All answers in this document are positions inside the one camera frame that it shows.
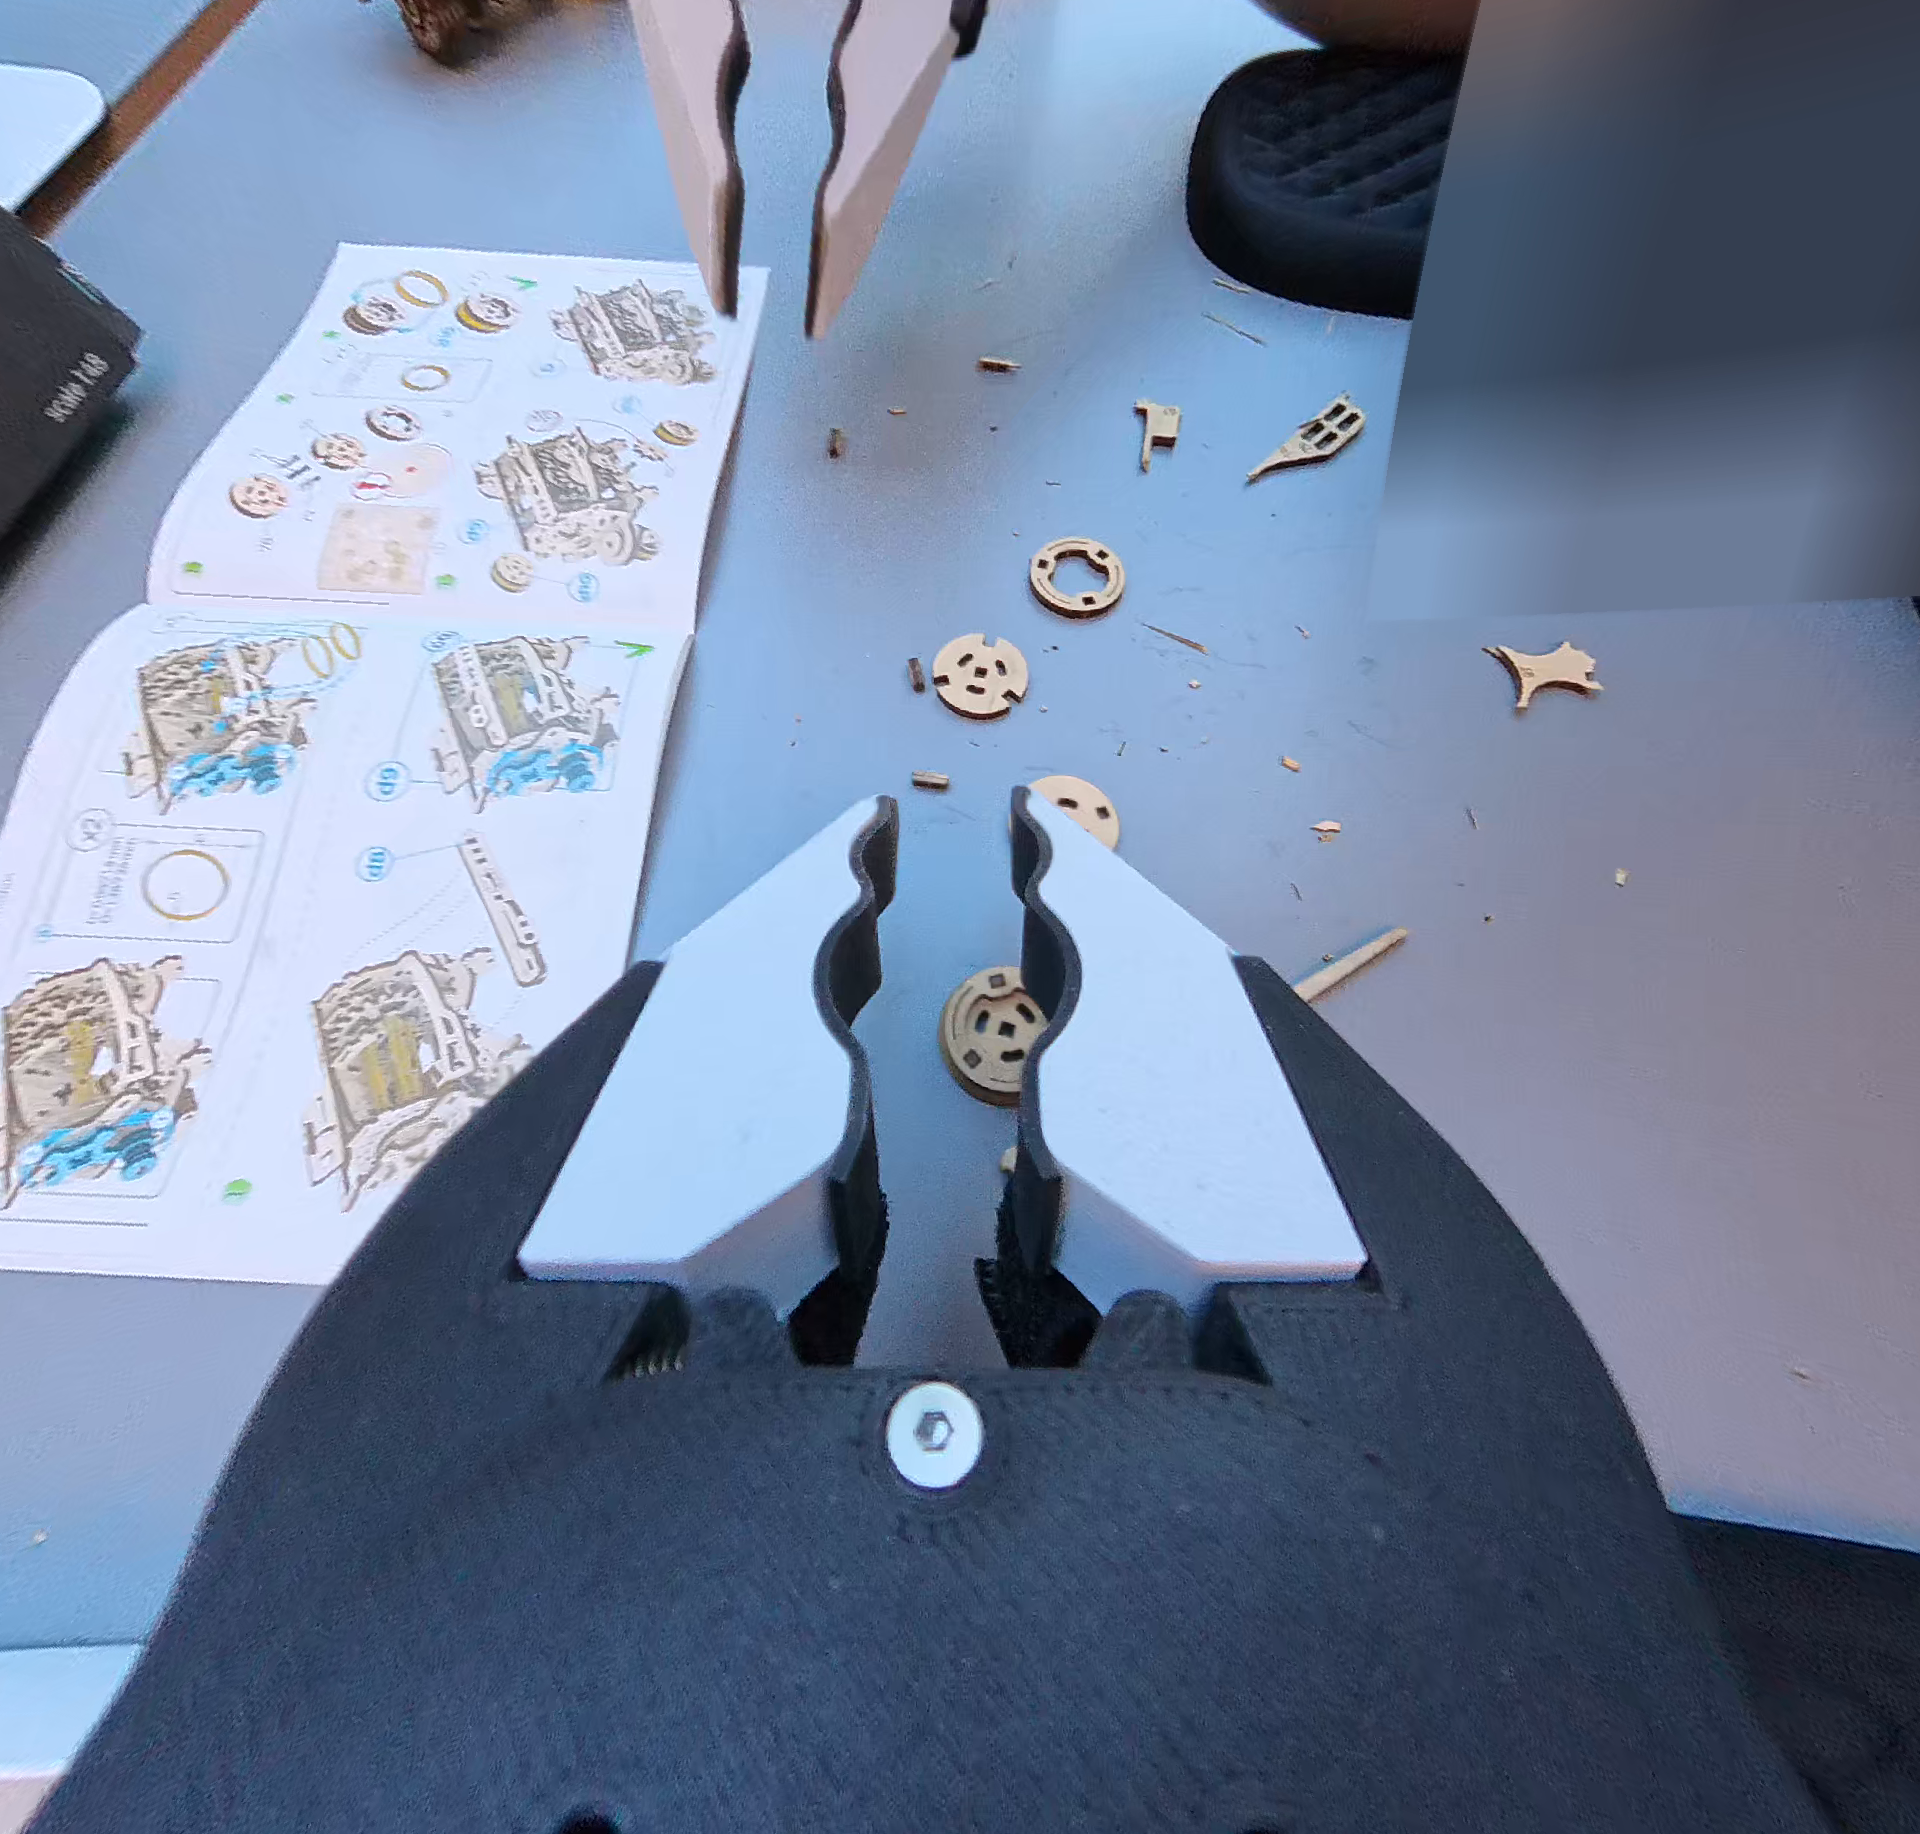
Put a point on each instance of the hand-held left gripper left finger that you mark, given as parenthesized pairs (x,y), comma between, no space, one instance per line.
(691,1115)

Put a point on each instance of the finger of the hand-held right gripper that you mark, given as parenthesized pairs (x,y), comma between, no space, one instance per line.
(676,50)
(900,50)

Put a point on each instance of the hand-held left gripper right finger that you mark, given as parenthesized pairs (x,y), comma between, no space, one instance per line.
(1185,1115)

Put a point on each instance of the assembled wooden wheel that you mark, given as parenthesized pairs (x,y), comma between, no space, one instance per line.
(961,1046)

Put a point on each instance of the slotted wooden disc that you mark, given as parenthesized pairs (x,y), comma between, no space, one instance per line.
(1103,822)

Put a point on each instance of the grey desk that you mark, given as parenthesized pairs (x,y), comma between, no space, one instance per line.
(1501,1115)

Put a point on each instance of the long wooden sliver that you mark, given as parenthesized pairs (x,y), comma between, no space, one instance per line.
(1350,964)

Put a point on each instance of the white instruction booklet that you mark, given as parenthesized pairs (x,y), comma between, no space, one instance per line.
(600,844)

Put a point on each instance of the scattered wood splinters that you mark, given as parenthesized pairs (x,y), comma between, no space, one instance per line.
(997,364)

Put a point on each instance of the black quilted wrist rest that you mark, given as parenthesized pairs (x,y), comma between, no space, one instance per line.
(1305,185)

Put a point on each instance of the flag-shaped wooden offcut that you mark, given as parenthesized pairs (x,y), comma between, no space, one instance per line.
(1151,432)

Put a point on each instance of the notched wooden disc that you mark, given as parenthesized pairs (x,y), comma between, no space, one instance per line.
(948,680)

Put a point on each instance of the slotted pointed wooden offcut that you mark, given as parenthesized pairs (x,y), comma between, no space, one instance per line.
(1275,465)

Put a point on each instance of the star-shaped wooden offcut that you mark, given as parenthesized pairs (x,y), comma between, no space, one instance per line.
(1545,670)

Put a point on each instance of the white plastic part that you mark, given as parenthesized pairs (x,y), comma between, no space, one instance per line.
(37,125)

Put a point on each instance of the black puzzle box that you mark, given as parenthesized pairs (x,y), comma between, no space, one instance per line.
(61,350)

